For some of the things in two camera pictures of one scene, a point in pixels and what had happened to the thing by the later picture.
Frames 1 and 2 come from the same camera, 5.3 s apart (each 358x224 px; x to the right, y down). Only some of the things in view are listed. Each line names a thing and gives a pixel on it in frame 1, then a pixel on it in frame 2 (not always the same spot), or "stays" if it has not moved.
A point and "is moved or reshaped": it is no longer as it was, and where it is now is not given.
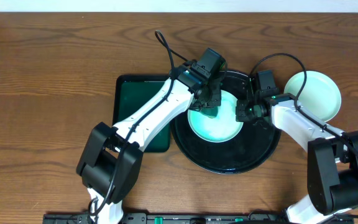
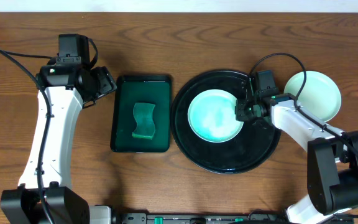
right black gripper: (240, 115) stays
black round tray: (255, 145) stays
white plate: (222, 127) stays
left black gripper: (209, 101) -> (103, 83)
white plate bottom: (319, 93) stays
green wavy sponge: (211, 112) is moved or reshaped
